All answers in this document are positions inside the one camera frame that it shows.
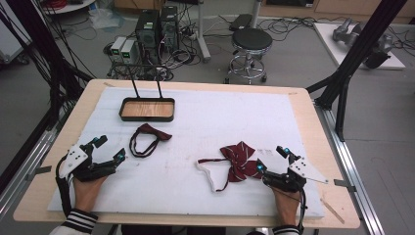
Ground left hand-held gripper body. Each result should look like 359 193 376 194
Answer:
60 143 117 183

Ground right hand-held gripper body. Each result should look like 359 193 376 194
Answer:
264 158 329 194

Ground striped dark red bow tie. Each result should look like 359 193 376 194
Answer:
196 140 265 193

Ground plain dark red bow tie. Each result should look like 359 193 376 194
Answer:
129 122 173 159

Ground black rack with wooden base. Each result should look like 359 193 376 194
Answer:
112 63 176 123

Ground person's left hand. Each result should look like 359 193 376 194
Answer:
69 176 108 213

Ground person's right hand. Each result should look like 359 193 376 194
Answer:
272 188 301 226

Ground grey metal clamp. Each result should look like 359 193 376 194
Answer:
333 178 357 193
24 165 53 181

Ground light wooden table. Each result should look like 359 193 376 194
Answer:
13 78 361 229

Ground thin wooden stick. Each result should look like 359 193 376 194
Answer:
321 198 346 225

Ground white foam mat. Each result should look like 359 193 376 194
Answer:
47 86 326 219

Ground white power supply box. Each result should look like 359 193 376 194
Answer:
120 39 138 65
110 36 127 62

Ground white floor board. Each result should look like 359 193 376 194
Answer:
312 22 406 71

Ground black round stool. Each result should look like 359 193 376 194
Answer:
224 27 274 85

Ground large black computer tower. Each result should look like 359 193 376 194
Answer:
135 9 161 65

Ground clear plastic bag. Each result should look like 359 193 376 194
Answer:
88 8 125 31

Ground white equipment case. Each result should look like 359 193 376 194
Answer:
0 19 32 65

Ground slim black computer tower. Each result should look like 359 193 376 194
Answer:
160 5 180 53

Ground white round table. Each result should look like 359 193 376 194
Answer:
42 0 97 16

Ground black flat device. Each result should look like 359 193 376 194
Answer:
229 13 254 32

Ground white table leg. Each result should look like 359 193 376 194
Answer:
195 0 212 64

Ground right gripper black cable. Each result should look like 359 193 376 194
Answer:
298 187 309 231

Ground aluminium rail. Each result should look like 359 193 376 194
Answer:
0 107 71 213
314 101 387 235

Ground black metal frame stand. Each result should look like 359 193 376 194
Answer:
0 0 94 131
306 0 409 142

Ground black floor cables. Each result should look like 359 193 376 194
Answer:
257 16 328 42

